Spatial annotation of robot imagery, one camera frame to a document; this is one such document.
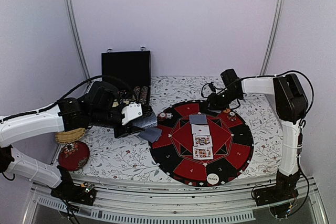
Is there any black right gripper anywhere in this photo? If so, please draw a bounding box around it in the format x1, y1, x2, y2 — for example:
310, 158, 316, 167
207, 88, 242, 110

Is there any blue playing card deck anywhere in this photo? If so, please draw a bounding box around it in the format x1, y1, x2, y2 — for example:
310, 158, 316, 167
132, 113, 158, 129

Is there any red black small chip stack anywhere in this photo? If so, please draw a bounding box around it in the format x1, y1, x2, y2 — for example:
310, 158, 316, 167
227, 111, 237, 121

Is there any face-down card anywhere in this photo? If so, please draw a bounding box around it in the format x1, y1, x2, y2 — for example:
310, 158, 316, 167
189, 114, 208, 125
149, 127, 162, 143

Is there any red orange chip stack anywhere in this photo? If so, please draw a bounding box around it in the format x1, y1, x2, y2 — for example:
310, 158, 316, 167
157, 112, 167, 121

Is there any white black chip stack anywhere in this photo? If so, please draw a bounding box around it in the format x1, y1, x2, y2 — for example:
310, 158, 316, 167
166, 113, 173, 119

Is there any face-up ace card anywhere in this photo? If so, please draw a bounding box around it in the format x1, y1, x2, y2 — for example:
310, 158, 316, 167
191, 124, 210, 136

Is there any face-up queen card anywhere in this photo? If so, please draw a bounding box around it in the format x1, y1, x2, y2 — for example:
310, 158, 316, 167
193, 135, 213, 147

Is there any face-up king card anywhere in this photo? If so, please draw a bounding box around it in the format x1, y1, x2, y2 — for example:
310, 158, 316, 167
193, 146, 213, 160

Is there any white blue dealer button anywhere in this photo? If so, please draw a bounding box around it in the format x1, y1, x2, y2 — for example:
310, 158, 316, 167
206, 173, 219, 185

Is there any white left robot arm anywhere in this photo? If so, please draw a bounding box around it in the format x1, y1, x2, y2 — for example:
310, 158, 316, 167
1, 81, 152, 200

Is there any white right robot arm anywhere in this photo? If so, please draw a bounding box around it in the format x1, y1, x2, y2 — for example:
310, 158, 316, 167
206, 69, 314, 201

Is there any chip row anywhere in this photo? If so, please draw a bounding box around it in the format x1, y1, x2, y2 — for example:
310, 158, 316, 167
139, 86, 149, 104
133, 86, 141, 100

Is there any far right chip row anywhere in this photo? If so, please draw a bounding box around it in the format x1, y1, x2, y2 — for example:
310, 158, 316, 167
139, 86, 149, 104

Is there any floral white tablecloth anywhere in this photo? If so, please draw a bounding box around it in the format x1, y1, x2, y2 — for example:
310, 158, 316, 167
72, 76, 282, 183

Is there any black poker chip case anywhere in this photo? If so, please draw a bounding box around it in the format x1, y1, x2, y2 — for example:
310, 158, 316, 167
101, 50, 151, 104

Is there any red floral round cushion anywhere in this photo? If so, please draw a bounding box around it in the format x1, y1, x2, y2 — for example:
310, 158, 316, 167
58, 141, 90, 172

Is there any woven bamboo tray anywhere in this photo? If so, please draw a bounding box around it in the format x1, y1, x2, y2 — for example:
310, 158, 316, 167
55, 128, 86, 144

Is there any round red black poker mat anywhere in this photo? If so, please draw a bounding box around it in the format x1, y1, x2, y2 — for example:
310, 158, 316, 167
150, 100, 254, 187

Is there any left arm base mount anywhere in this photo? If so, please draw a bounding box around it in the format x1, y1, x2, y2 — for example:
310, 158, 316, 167
50, 181, 97, 206

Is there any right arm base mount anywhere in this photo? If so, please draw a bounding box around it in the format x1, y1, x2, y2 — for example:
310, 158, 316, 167
251, 178, 298, 219

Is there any aluminium frame post left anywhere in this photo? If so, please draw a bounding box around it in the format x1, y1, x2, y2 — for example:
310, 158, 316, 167
64, 0, 90, 79

